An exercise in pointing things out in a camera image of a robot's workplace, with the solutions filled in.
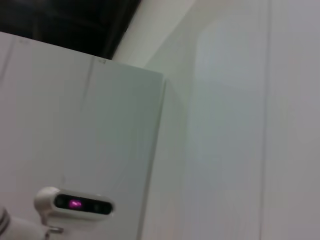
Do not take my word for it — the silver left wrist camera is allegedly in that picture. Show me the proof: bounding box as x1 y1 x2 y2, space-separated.
33 186 116 240

